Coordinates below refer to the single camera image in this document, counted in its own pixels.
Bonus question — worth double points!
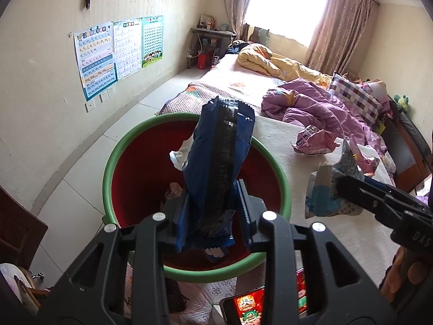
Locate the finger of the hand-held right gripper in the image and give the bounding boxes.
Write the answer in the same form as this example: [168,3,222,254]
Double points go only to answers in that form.
[363,178,423,204]
[336,175,403,226]

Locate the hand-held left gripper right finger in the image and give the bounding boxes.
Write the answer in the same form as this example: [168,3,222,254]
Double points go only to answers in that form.
[235,179,396,325]

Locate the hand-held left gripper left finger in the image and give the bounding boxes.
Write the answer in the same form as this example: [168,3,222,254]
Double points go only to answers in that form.
[37,190,190,325]

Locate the light blue white packet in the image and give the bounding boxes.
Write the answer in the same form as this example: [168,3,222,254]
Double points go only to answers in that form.
[304,162,364,219]

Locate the red bucket with green rim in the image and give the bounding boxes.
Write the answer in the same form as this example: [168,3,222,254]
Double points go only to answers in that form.
[102,112,292,283]

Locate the dark blue snack wrapper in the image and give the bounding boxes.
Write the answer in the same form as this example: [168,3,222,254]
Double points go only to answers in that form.
[169,96,256,253]

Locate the colourful crumpled wrapper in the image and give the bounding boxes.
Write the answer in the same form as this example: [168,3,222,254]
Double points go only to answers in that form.
[340,138,381,177]

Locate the dark wooden headboard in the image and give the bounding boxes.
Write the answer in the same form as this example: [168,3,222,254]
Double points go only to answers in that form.
[382,95,433,193]

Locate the small blue white wrapper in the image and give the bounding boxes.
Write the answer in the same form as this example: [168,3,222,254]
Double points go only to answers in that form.
[203,246,231,264]

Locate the pink crumpled wrapper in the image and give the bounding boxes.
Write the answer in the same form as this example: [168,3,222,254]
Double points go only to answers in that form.
[293,125,342,156]

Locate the smartphone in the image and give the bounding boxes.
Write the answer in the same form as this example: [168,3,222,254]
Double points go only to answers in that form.
[220,267,307,325]

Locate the pink pillow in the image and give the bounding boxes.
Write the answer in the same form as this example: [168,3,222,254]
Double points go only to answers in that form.
[360,79,393,116]

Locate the checkered pillow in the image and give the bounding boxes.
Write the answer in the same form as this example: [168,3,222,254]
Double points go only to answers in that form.
[327,72,383,122]

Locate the purple quilt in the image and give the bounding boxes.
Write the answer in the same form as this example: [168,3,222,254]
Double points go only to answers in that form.
[261,79,396,180]

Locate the patterned bedspread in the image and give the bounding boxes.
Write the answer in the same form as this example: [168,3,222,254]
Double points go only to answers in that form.
[159,54,288,119]

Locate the red box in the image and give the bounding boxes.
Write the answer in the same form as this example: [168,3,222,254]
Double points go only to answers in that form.
[197,50,215,71]

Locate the yellow quilt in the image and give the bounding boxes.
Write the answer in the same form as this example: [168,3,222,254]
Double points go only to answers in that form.
[237,43,334,85]

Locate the pink patterned curtain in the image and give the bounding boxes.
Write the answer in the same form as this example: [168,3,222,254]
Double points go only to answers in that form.
[304,0,378,75]
[221,0,261,41]

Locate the floral clothes pile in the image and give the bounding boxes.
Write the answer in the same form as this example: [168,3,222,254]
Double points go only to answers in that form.
[0,263,34,315]

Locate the small dark desk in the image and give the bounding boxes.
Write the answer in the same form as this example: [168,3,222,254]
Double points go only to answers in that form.
[189,27,237,70]

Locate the window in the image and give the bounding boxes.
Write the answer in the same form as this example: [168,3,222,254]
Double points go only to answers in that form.
[244,0,330,46]

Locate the white chart wall poster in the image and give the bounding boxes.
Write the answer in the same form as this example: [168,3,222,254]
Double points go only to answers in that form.
[111,19,143,81]

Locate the blue striped wall poster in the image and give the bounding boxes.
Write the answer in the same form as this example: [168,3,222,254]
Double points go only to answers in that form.
[74,23,118,101]

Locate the green bordered wall poster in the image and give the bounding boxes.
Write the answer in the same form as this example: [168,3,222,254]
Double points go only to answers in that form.
[141,15,164,68]

